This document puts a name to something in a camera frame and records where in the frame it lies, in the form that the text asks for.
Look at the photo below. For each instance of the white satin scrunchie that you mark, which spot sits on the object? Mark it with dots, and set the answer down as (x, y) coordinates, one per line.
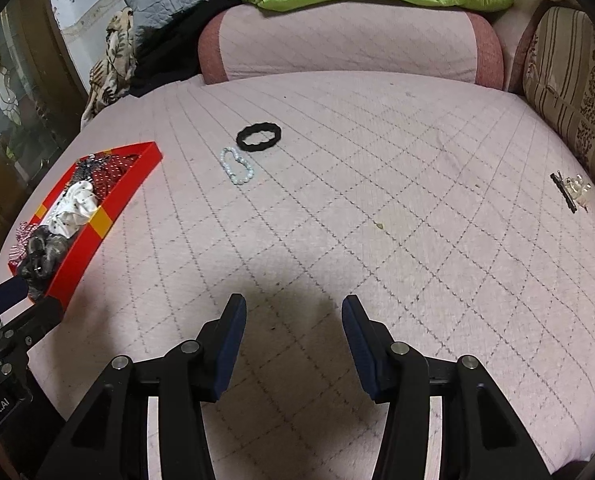
(72, 207)

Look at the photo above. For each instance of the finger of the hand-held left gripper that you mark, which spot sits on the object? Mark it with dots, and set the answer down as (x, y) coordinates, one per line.
(2, 296)
(34, 322)

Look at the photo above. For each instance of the pink sofa cushion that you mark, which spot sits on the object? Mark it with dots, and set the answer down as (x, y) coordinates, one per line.
(352, 45)

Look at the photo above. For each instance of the red plaid scrunchie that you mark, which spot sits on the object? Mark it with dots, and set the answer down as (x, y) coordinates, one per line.
(21, 234)

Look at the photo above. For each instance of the black dotted mesh scrunchie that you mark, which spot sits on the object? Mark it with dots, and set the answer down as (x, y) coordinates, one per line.
(83, 170)

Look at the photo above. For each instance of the black ruffled scrunchie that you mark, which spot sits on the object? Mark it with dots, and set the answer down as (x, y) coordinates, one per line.
(259, 138)

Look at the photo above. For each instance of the dark grey mesh scrunchie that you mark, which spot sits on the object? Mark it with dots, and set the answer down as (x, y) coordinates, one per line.
(39, 257)

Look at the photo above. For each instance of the red cardboard box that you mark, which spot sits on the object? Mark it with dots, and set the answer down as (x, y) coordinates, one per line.
(112, 195)

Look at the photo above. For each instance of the floral patterned cloth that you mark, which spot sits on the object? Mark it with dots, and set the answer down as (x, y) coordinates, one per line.
(109, 60)

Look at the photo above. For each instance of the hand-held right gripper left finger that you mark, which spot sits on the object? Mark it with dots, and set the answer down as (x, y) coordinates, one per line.
(230, 342)

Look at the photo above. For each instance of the red polka dot scrunchie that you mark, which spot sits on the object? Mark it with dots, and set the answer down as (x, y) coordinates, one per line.
(109, 170)

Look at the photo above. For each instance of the clear hair claw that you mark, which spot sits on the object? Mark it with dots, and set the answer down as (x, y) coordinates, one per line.
(580, 190)

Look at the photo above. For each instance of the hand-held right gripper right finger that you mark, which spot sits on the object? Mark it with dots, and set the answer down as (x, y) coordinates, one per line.
(360, 347)

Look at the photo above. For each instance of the striped floral cushion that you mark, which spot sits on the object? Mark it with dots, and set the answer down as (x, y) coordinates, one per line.
(572, 80)

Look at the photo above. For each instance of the wooden glass door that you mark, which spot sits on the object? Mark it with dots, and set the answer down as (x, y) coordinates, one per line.
(12, 110)

